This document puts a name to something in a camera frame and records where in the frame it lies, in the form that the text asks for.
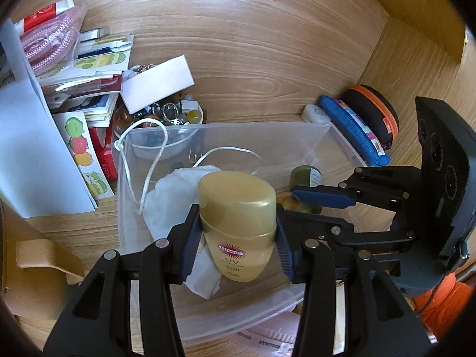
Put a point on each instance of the red flat box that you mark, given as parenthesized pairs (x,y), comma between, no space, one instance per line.
(102,152)

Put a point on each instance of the clear plastic bin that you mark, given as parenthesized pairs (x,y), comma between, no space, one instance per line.
(260,145)

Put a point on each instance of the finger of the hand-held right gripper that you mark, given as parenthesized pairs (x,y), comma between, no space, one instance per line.
(319,196)
(316,223)

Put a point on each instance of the black case with orange zip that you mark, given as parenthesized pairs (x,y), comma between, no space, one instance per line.
(372,111)

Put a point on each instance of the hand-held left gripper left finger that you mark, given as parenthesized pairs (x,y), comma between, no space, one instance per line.
(191,243)

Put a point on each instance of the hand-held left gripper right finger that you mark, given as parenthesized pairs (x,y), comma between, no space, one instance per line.
(285,254)

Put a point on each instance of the white paper box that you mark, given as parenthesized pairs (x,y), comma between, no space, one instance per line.
(156,81)

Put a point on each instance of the frosted white storage box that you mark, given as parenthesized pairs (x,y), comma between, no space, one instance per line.
(33,148)

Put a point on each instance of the gold sunscreen bottle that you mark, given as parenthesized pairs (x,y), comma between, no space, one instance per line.
(238,212)

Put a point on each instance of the illustrated booklet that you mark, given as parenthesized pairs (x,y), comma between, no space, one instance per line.
(93,108)

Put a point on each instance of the bowl of trinkets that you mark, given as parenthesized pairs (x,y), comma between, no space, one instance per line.
(167,113)

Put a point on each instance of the blue fabric pouch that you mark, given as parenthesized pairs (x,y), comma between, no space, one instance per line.
(353,130)

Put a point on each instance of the small multicoloured ball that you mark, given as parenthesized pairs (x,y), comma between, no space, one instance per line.
(292,203)

